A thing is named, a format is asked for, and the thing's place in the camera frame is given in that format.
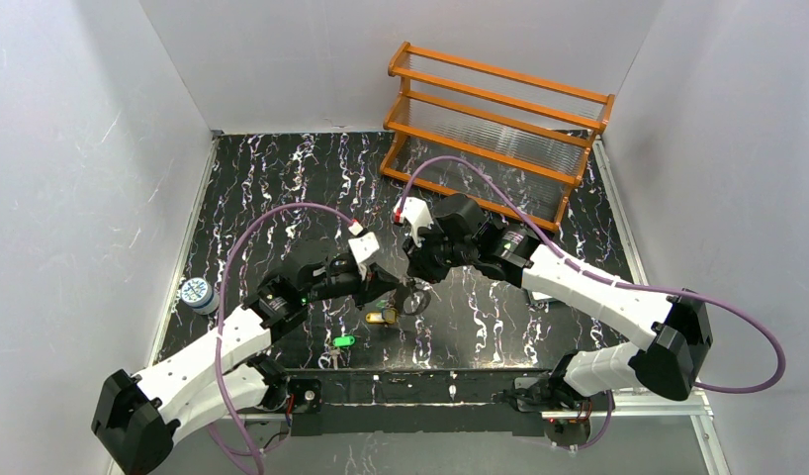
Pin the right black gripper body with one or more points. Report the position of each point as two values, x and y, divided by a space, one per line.
419 258

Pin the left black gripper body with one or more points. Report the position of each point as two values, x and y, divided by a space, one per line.
373 280

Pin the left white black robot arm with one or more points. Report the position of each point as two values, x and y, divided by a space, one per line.
140 417

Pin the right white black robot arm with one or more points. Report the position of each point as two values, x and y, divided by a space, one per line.
667 338

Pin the green tag key near edge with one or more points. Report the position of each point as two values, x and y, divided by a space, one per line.
337 346

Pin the orange two-tier rack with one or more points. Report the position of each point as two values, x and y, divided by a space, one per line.
531 134

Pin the blue white round container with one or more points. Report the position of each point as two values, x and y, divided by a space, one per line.
199 295

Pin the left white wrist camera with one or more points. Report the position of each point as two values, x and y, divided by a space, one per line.
363 246

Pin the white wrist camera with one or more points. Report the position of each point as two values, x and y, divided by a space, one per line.
363 246
413 212

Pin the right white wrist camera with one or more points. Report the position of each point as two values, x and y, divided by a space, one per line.
413 212

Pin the aluminium front rail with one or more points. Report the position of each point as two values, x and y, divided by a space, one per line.
451 388

